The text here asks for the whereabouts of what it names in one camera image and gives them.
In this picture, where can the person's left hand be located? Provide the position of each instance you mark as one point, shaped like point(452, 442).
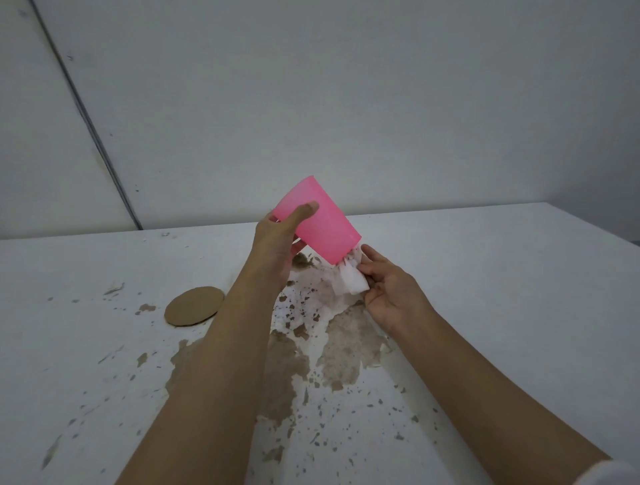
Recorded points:
point(270, 245)

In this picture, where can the person's right hand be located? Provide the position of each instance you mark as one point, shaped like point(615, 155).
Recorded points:
point(395, 295)

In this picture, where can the person's left thumb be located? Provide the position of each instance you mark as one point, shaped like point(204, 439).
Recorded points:
point(300, 214)

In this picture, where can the person's right thumb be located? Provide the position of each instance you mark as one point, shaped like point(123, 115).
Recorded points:
point(368, 275)

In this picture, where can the white tissue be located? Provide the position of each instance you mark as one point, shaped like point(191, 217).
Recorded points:
point(352, 277)

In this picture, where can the pink plastic cup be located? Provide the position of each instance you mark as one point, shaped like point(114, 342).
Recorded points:
point(320, 225)

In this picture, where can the person's right forearm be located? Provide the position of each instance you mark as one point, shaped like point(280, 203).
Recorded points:
point(490, 389)

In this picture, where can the person's left forearm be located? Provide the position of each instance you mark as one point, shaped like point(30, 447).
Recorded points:
point(215, 379)

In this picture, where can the round cardboard disc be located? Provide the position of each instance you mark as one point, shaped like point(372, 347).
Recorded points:
point(194, 306)

